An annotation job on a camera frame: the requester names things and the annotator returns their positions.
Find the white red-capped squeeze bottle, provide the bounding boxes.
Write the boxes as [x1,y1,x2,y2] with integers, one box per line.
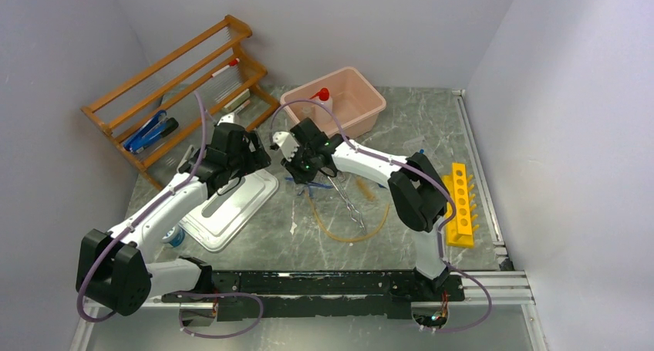
[310,87,333,126]

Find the brown test tube brush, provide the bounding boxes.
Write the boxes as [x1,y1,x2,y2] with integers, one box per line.
[356,177,376,201]

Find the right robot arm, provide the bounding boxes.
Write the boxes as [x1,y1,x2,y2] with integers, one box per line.
[270,119,453,300]

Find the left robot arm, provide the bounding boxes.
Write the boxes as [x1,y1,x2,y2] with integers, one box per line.
[76,123,271,322]

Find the white green eraser box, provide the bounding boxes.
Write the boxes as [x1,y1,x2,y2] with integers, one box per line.
[221,89,251,113]

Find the tan rubber tube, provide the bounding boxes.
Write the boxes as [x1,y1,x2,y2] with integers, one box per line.
[308,191,392,243]

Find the small white stapler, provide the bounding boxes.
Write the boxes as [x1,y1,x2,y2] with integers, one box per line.
[177,145,196,173]

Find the white pen on shelf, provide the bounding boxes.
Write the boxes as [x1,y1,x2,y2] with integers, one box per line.
[224,100,251,123]

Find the pink plastic bin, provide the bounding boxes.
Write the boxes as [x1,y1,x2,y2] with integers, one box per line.
[280,66,386,138]

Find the metal crucible tongs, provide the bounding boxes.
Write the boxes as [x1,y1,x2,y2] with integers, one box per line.
[327,177,367,235]

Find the wooden shelf rack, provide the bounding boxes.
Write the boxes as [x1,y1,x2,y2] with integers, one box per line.
[81,15,279,189]

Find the white tray lid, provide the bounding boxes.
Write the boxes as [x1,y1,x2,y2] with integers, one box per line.
[178,170,279,253]

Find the blue stapler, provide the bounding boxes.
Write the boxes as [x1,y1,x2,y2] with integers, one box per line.
[123,110,179,154]

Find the clear well plate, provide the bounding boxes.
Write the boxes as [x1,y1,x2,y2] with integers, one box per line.
[403,136,426,154]

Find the blue white tape roll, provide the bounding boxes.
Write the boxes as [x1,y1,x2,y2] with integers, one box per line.
[162,225,186,248]

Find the yellow test tube rack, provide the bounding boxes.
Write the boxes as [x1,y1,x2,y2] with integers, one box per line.
[442,163,479,248]

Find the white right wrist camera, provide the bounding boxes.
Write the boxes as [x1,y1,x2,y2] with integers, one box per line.
[271,131,300,161]

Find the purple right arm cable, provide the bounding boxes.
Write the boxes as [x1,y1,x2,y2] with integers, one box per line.
[270,99,493,334]

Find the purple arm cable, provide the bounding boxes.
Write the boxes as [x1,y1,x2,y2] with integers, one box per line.
[76,89,226,323]
[270,99,493,334]

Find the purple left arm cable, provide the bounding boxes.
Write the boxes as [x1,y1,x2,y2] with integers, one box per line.
[76,89,226,323]

